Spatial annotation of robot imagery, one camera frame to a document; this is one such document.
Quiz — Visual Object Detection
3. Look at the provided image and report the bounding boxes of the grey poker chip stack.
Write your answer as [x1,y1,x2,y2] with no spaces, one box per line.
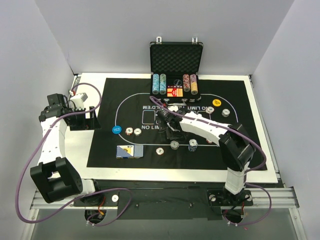
[170,140,180,150]

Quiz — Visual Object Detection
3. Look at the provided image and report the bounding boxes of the red poker chip stack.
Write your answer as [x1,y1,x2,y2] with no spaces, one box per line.
[156,147,164,155]

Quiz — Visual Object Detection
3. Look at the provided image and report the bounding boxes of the grey chips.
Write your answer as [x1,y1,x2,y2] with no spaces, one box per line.
[221,108,231,118]
[133,128,142,136]

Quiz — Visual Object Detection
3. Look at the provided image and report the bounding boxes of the blue poker chip stack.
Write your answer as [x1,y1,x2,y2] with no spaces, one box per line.
[188,139,198,152]

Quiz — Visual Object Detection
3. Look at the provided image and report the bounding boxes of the blue small blind button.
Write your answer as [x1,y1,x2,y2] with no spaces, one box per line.
[111,125,122,135]

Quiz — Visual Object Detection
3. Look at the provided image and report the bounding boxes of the yellow big blind button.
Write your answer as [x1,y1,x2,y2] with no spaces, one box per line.
[212,99,222,107]

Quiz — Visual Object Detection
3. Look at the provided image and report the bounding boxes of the blue playing card deck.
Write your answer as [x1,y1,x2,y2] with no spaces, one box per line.
[116,145,144,159]

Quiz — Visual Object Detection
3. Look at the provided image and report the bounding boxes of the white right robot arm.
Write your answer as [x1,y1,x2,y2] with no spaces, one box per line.
[157,108,256,205]

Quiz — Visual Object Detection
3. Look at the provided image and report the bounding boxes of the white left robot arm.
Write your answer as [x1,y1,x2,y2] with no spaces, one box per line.
[30,103,103,206]

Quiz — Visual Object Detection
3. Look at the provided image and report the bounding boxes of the red playing card box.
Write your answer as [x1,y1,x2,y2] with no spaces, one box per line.
[166,87,184,98]

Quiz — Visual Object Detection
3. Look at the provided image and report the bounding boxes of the light blue chip row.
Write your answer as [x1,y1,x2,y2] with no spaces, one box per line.
[151,73,160,95]

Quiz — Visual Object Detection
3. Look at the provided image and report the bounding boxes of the black poker felt mat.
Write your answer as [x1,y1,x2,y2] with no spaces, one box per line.
[87,78,260,170]

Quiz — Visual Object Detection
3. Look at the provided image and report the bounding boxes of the clear dealer button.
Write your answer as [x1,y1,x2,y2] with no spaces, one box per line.
[173,79,183,86]

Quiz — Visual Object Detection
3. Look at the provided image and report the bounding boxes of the green chip row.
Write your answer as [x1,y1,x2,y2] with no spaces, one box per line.
[159,73,167,95]

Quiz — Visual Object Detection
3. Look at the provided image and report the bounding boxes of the purple yellow chip row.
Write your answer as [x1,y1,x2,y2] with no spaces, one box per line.
[189,74,199,95]

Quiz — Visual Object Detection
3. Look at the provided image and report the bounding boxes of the red chip row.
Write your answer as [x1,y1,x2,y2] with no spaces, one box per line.
[182,74,191,92]

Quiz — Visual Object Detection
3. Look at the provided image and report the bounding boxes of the aluminium poker chip case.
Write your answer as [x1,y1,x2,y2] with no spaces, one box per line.
[149,36,204,104]

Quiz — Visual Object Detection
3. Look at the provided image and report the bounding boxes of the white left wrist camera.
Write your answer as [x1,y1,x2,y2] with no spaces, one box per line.
[70,93,88,110]

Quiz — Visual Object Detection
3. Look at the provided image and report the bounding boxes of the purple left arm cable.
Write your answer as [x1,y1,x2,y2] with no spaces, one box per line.
[14,82,132,227]

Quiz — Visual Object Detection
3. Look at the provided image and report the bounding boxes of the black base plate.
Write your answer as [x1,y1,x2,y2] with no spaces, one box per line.
[74,180,253,220]

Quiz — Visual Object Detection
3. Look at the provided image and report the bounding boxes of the aluminium frame rail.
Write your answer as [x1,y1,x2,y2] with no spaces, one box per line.
[31,187,300,210]

